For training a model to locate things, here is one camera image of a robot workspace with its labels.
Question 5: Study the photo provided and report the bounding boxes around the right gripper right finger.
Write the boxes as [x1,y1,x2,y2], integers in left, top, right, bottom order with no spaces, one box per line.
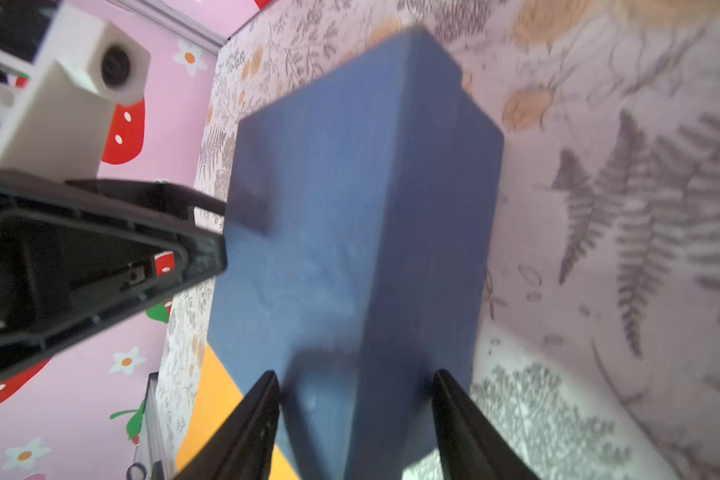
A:
[432,369,537,480]

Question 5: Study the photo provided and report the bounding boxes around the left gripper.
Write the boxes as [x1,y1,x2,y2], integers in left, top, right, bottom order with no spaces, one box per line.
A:
[0,170,227,381]

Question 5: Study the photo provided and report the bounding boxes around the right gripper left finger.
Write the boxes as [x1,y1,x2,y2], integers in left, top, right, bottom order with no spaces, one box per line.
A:
[176,370,280,480]

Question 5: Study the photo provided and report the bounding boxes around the navy blue gift box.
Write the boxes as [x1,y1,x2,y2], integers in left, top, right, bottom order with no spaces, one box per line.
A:
[208,27,503,479]

